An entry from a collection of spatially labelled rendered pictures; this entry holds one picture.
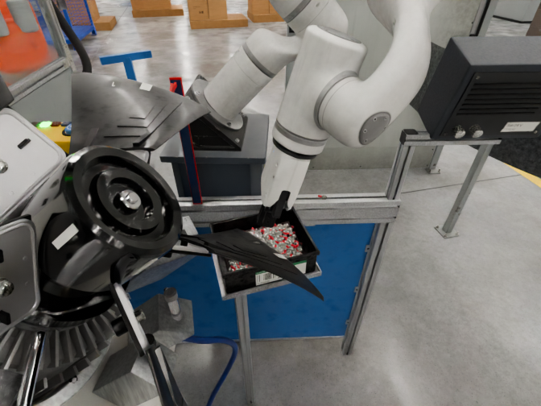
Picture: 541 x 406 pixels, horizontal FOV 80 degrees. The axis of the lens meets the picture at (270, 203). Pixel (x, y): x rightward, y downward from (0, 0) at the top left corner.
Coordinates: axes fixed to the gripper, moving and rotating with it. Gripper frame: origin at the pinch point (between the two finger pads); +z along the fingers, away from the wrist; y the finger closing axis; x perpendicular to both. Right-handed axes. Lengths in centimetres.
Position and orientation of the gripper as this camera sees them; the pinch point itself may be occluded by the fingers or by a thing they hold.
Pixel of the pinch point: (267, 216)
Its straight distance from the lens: 59.7
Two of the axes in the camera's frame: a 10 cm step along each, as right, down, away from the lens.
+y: 0.4, 6.2, -7.8
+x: 9.5, 2.1, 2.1
